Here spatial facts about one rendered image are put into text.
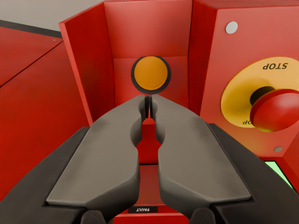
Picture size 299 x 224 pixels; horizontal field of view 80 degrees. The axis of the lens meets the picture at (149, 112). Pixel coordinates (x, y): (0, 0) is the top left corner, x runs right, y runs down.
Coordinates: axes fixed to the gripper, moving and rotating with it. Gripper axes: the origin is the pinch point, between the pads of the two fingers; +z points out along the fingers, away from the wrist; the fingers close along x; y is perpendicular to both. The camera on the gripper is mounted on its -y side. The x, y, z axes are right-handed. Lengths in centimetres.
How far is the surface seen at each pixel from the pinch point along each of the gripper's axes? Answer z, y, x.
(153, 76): 8.6, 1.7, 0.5
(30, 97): 27.4, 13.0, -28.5
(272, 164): 3.0, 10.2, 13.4
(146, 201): -0.8, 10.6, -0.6
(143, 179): 1.5, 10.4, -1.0
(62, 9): 81, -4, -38
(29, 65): 43, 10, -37
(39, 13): 81, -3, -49
